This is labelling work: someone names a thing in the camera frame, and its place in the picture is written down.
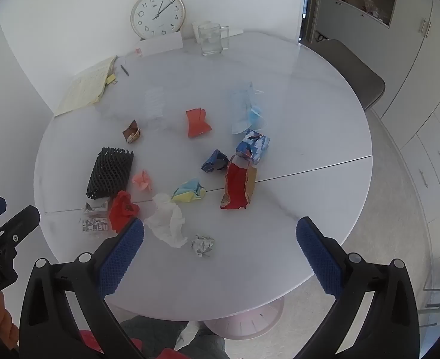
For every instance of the blue face mask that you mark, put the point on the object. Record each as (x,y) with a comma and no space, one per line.
(242,108)

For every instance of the red torn carton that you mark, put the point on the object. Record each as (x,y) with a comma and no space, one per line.
(237,185)

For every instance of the black foam net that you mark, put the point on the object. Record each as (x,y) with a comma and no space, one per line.
(109,172)

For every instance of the grey paper ball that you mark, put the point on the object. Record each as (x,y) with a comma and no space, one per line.
(202,246)

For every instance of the red paper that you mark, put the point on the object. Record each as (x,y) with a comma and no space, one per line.
(123,209)
(197,123)

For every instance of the open notebook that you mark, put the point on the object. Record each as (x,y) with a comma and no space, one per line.
(81,89)

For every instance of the white drawer cabinet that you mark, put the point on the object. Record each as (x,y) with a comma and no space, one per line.
(433,146)

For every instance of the red bin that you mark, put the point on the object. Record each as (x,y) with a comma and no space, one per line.
(167,354)

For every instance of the clear plastic bag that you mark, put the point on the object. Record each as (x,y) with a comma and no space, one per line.
(371,5)

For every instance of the round white wall clock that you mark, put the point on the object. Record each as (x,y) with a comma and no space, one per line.
(156,15)

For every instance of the person's left hand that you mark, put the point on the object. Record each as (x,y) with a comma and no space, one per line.
(1,321)

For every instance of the blue wrapper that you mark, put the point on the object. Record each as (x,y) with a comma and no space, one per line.
(213,161)

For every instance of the white cup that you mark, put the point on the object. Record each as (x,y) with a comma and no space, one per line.
(195,30)

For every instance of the metal floor frame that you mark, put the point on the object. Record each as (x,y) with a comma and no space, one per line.
(435,303)

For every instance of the white card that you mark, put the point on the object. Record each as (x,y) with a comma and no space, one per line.
(160,45)

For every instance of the grey chair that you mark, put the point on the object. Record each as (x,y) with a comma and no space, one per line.
(350,71)

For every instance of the low open shelf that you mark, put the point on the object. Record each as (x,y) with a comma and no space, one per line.
(322,37)

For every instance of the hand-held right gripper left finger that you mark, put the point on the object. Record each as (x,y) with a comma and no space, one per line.
(123,258)

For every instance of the white paper slip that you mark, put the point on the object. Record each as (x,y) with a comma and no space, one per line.
(237,32)

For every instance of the person's grey trousers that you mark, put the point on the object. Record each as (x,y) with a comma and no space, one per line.
(149,331)

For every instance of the clear printed wrapper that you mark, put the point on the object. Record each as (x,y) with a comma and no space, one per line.
(95,225)

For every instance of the blue printed small box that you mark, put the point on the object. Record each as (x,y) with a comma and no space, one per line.
(253,146)

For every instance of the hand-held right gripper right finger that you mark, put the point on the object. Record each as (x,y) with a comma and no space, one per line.
(319,258)

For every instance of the clear glass mug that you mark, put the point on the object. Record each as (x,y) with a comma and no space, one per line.
(210,41)

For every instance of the pink paper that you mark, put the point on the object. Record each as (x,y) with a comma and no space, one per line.
(142,180)

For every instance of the brown wrapper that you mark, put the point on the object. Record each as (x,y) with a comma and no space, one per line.
(130,131)

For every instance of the black pen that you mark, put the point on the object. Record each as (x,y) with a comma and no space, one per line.
(124,70)

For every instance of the white tissue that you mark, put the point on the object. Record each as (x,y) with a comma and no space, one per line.
(166,220)

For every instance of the table pedestal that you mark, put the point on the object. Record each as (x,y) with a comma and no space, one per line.
(242,323)

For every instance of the white tall cabinet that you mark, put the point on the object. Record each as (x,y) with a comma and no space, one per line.
(410,45)

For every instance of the yellow blue paper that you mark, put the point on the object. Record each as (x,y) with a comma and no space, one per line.
(188,190)

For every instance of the clear plastic wrapper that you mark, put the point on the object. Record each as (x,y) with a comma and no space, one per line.
(154,103)

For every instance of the yellow sticky notes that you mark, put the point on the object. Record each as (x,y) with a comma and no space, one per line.
(111,79)

